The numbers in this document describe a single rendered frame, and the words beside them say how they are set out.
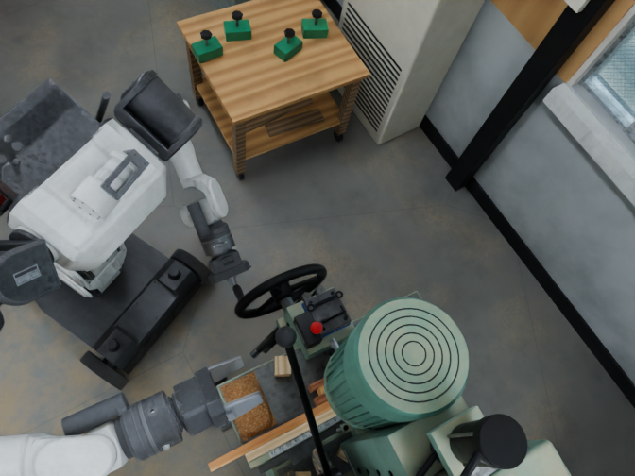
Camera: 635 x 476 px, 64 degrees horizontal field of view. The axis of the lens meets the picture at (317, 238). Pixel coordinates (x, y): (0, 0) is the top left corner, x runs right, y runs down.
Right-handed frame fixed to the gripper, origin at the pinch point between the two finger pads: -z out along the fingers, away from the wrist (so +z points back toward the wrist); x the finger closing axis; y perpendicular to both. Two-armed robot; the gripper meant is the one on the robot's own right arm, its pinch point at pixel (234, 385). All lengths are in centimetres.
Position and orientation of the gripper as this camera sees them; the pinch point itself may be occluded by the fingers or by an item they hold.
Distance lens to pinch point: 91.2
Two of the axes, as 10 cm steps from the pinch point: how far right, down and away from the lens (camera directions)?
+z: -8.9, 3.6, -2.9
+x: -4.2, -3.5, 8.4
